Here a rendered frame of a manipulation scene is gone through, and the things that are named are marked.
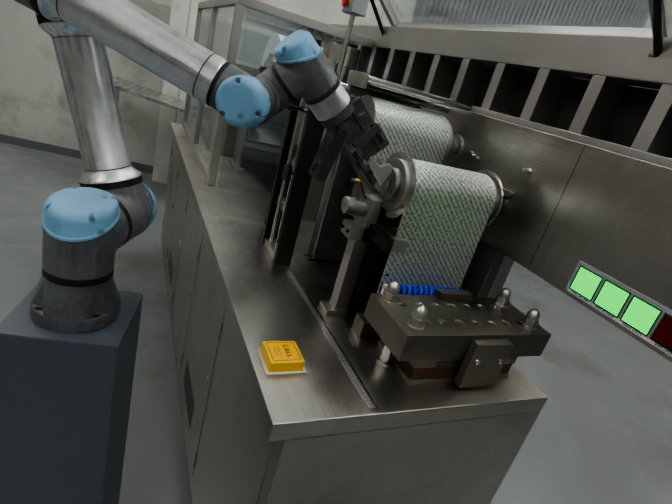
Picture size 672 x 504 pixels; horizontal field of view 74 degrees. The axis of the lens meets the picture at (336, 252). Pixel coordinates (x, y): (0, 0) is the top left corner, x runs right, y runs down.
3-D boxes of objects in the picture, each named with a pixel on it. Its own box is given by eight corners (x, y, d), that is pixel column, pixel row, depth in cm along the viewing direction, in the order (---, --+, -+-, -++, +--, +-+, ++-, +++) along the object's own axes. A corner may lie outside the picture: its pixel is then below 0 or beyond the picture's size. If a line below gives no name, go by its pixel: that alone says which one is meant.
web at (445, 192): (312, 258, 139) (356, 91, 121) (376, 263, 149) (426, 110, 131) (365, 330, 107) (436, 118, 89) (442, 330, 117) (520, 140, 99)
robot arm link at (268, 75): (214, 98, 77) (266, 60, 74) (231, 95, 87) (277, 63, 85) (242, 137, 79) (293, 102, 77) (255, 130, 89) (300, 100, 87)
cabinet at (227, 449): (158, 251, 313) (173, 129, 282) (248, 257, 342) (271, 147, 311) (204, 711, 106) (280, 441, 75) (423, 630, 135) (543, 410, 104)
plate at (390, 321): (363, 315, 100) (371, 292, 97) (495, 317, 117) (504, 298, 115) (398, 361, 86) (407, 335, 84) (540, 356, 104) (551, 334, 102)
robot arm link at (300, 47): (267, 49, 82) (305, 21, 80) (301, 98, 88) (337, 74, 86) (268, 60, 76) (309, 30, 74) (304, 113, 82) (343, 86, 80)
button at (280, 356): (259, 350, 90) (262, 340, 89) (292, 349, 93) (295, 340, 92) (268, 373, 84) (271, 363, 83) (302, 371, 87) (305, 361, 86)
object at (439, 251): (378, 286, 103) (403, 212, 96) (457, 290, 113) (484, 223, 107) (379, 288, 103) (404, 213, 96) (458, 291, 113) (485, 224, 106)
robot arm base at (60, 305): (13, 326, 78) (13, 276, 74) (49, 285, 91) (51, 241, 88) (106, 337, 81) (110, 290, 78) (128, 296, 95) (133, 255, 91)
